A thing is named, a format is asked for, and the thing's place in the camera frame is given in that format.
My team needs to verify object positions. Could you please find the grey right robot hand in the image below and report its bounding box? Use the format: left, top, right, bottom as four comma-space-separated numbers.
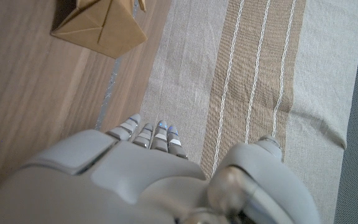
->
0, 113, 321, 224

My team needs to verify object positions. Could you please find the brown paper bag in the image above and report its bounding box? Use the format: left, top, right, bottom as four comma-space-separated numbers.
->
50, 0, 148, 59

